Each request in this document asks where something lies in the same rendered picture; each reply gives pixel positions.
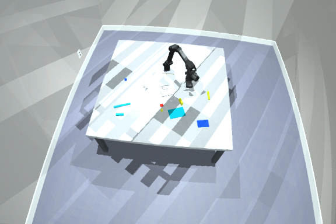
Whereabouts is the blue flat rectangular pad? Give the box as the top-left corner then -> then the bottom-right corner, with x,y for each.
197,120 -> 209,127

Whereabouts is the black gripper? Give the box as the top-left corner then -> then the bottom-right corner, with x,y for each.
185,71 -> 193,88

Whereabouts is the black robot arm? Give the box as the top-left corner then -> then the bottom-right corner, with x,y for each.
162,44 -> 200,81

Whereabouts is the cyan flat plate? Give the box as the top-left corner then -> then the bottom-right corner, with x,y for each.
168,107 -> 186,119

